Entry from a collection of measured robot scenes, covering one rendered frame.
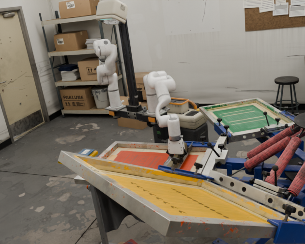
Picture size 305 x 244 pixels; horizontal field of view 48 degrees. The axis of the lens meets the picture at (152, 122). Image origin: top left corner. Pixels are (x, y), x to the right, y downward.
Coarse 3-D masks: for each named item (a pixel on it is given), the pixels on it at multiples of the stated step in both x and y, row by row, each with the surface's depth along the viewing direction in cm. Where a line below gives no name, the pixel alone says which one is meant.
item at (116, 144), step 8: (112, 144) 262; (120, 144) 263; (128, 144) 260; (136, 144) 257; (144, 144) 255; (152, 144) 253; (160, 144) 251; (104, 152) 250; (208, 152) 229; (200, 168) 210; (88, 184) 215
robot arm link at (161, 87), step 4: (168, 76) 236; (160, 80) 227; (164, 80) 226; (168, 80) 226; (172, 80) 226; (156, 84) 226; (160, 84) 224; (164, 84) 225; (168, 84) 225; (172, 84) 225; (156, 88) 225; (160, 88) 223; (164, 88) 223; (168, 88) 226; (172, 88) 226; (156, 92) 225; (160, 92) 222; (164, 92) 221; (168, 92) 224
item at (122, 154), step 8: (120, 152) 255; (128, 152) 253; (136, 152) 251; (144, 152) 249; (152, 152) 248; (160, 152) 246; (120, 160) 242; (160, 160) 235; (192, 160) 229; (184, 168) 219
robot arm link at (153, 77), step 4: (152, 72) 241; (156, 72) 245; (160, 72) 254; (164, 72) 254; (148, 76) 237; (152, 76) 237; (156, 76) 243; (160, 76) 238; (164, 76) 237; (148, 80) 236; (152, 80) 235; (156, 80) 235; (148, 84) 236; (152, 84) 235; (152, 88) 237
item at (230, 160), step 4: (228, 160) 205; (232, 160) 204; (236, 160) 203; (240, 160) 203; (244, 160) 202; (224, 164) 204; (228, 164) 203; (232, 164) 202; (236, 164) 201; (240, 164) 200; (224, 168) 205; (232, 168) 203; (236, 168) 202; (240, 168) 201; (244, 168) 200
